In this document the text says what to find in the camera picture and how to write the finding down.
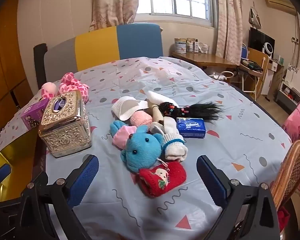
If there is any white round fan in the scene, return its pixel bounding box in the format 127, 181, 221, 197
262, 42, 274, 54

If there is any white cloth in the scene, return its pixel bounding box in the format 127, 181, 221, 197
145, 90, 179, 105

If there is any wall air conditioner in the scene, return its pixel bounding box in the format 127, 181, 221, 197
265, 0, 297, 14

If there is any ornate gold tissue box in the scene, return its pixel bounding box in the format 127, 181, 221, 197
38, 90, 93, 158

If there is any blue tissue packet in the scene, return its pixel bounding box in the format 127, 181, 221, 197
176, 117, 207, 139

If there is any pink spotted plush toy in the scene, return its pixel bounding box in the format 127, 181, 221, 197
41, 72, 90, 103

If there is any pale blue patterned tablecloth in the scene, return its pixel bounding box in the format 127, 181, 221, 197
0, 56, 294, 240

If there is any pink fluffy sock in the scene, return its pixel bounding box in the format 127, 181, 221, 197
129, 111, 153, 128

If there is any low shelf unit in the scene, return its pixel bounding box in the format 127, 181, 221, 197
276, 80, 300, 115

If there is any black beaded hair wig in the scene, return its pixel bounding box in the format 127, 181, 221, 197
159, 100, 225, 124

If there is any wooden side desk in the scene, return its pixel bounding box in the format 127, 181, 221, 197
170, 51, 238, 70

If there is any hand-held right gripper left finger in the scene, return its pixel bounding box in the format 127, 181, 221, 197
20, 154, 100, 240

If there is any red knit sock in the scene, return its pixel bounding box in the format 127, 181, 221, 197
139, 161, 187, 197

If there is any wooden folding chair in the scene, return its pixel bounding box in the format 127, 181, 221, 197
237, 47, 269, 100

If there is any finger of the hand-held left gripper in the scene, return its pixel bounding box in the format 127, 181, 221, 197
0, 164, 12, 188

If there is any beige patterned curtain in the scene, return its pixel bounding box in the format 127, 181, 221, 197
89, 0, 147, 32
215, 0, 243, 65

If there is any clear plastic wrap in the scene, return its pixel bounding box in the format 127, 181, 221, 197
137, 66, 175, 81

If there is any wooden wardrobe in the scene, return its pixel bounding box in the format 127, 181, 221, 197
0, 0, 39, 140

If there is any blue plush toy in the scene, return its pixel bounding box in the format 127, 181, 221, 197
109, 120, 164, 173

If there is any grey yellow blue bench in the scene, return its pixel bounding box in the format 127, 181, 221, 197
34, 23, 163, 85

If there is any black television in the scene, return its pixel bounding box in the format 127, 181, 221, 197
249, 27, 275, 55

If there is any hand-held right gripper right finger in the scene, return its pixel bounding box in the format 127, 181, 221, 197
196, 155, 280, 240

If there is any white knit glove blue trim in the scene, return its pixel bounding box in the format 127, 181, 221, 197
150, 116, 188, 162

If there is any beige sock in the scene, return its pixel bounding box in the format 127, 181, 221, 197
147, 102, 164, 125

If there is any rattan chair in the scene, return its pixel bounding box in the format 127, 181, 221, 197
270, 140, 300, 213

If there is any purple carton box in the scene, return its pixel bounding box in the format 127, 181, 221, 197
20, 97, 50, 131

